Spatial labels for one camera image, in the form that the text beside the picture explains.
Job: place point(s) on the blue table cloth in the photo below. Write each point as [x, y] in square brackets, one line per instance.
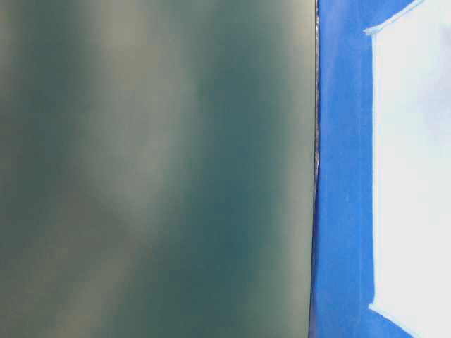
[342, 270]

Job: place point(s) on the light blue towel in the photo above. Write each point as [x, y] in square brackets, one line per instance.
[411, 168]

